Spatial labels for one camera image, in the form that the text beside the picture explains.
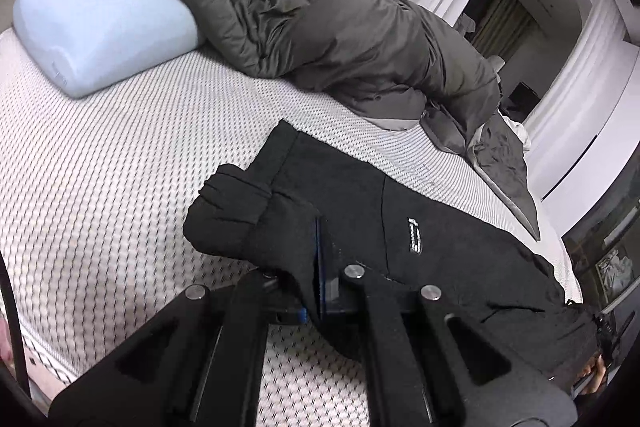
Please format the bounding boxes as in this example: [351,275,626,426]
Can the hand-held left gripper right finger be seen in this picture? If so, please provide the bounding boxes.
[314,216,578,427]

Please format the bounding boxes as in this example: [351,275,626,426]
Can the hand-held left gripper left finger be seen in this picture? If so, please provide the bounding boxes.
[47,268,321,427]

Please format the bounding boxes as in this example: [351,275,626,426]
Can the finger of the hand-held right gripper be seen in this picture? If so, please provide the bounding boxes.
[594,313,615,365]

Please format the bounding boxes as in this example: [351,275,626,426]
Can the black pants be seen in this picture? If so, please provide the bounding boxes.
[182,119,608,394]

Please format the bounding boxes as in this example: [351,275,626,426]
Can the person's right hand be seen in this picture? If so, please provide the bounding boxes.
[575,353,609,397]

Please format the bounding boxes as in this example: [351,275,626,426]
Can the white cloth pile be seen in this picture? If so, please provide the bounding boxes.
[595,247,637,294]

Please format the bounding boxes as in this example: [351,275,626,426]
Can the glass door wardrobe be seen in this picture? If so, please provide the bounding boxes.
[560,184,640,325]

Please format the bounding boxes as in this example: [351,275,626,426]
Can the white patterned mattress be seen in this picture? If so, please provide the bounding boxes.
[0,29,585,427]

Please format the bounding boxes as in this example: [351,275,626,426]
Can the grey duvet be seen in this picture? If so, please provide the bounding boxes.
[167,0,542,242]

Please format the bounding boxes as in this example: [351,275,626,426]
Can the olive curtain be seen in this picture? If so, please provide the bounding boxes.
[470,0,534,58]

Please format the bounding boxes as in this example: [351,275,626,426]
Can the light blue pillow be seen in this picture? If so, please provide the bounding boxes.
[12,0,207,100]

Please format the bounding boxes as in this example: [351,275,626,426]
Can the black cable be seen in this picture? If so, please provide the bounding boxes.
[0,252,31,400]

